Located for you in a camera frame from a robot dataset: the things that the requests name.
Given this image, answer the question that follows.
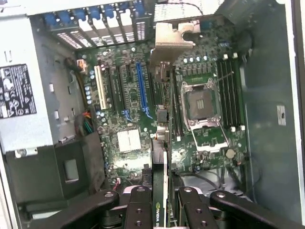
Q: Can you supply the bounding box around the silver chipset heatsink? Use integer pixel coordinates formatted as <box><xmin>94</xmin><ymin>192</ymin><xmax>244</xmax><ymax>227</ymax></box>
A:
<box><xmin>116</xmin><ymin>130</ymin><xmax>142</xmax><ymax>153</ymax></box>

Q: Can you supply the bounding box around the black plastic duct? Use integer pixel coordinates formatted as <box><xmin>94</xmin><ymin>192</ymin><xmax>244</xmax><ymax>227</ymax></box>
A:
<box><xmin>4</xmin><ymin>137</ymin><xmax>107</xmax><ymax>208</ymax></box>

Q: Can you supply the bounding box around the grey power supply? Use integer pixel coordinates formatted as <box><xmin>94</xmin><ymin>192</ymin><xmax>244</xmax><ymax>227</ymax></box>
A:
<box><xmin>0</xmin><ymin>14</ymin><xmax>81</xmax><ymax>153</ymax></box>

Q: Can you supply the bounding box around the green motherboard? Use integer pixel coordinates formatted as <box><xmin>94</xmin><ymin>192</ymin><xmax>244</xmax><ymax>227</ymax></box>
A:
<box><xmin>76</xmin><ymin>21</ymin><xmax>250</xmax><ymax>189</ymax></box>

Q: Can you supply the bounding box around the CPU socket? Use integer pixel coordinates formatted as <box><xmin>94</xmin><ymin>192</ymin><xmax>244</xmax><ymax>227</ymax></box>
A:
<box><xmin>180</xmin><ymin>77</ymin><xmax>221</xmax><ymax>129</ymax></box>

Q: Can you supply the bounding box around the white expansion slot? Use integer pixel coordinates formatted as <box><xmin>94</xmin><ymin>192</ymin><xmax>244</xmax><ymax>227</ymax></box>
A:
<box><xmin>93</xmin><ymin>64</ymin><xmax>108</xmax><ymax>111</ymax></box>

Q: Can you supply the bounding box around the white-latched RAM slot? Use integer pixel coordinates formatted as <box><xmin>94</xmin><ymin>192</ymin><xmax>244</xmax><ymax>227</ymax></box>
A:
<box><xmin>172</xmin><ymin>69</ymin><xmax>182</xmax><ymax>142</ymax></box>
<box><xmin>223</xmin><ymin>53</ymin><xmax>236</xmax><ymax>132</ymax></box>
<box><xmin>232</xmin><ymin>52</ymin><xmax>246</xmax><ymax>131</ymax></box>

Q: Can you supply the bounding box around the yellow black power wire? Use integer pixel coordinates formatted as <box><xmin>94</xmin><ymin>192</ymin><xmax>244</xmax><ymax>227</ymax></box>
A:
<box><xmin>63</xmin><ymin>56</ymin><xmax>88</xmax><ymax>105</ymax></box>

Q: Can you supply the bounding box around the black open PC case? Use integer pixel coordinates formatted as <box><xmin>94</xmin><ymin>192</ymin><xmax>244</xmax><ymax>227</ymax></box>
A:
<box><xmin>0</xmin><ymin>0</ymin><xmax>305</xmax><ymax>229</ymax></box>

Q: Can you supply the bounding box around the metal socket cover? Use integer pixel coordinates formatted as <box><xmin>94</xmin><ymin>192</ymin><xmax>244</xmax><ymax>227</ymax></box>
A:
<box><xmin>189</xmin><ymin>119</ymin><xmax>231</xmax><ymax>153</ymax></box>

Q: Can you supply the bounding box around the coloured power wire bundle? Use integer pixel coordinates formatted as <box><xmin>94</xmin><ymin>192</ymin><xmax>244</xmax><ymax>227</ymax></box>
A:
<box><xmin>73</xmin><ymin>110</ymin><xmax>96</xmax><ymax>137</ymax></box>

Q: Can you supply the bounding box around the blue expansion slot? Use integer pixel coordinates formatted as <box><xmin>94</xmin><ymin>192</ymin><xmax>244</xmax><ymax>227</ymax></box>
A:
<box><xmin>135</xmin><ymin>62</ymin><xmax>153</xmax><ymax>120</ymax></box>

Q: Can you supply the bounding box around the short black expansion slot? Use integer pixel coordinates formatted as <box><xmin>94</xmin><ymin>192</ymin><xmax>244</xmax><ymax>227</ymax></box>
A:
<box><xmin>120</xmin><ymin>63</ymin><xmax>134</xmax><ymax>83</ymax></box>

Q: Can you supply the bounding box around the thin red black wire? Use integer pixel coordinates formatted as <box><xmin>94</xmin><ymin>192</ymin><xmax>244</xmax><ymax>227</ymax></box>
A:
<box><xmin>166</xmin><ymin>0</ymin><xmax>204</xmax><ymax>15</ymax></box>

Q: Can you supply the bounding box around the long black expansion slot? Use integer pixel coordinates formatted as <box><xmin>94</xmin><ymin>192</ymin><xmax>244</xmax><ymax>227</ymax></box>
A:
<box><xmin>108</xmin><ymin>66</ymin><xmax>121</xmax><ymax>112</ymax></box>
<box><xmin>148</xmin><ymin>63</ymin><xmax>164</xmax><ymax>107</ymax></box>

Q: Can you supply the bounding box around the black-latched RAM slot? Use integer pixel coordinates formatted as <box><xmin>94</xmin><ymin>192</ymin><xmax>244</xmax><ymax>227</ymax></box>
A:
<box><xmin>217</xmin><ymin>59</ymin><xmax>229</xmax><ymax>127</ymax></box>
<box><xmin>176</xmin><ymin>71</ymin><xmax>185</xmax><ymax>136</ymax></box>
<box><xmin>227</xmin><ymin>59</ymin><xmax>240</xmax><ymax>127</ymax></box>

